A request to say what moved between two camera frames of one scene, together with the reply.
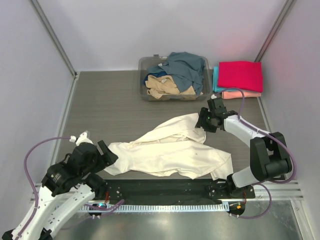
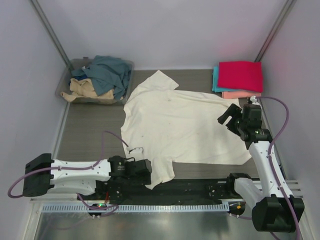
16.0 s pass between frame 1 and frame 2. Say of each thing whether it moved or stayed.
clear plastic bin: moved
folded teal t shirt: stayed
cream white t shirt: moved
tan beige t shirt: moved
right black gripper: moved
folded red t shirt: stayed
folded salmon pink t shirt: stayed
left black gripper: moved
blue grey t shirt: moved
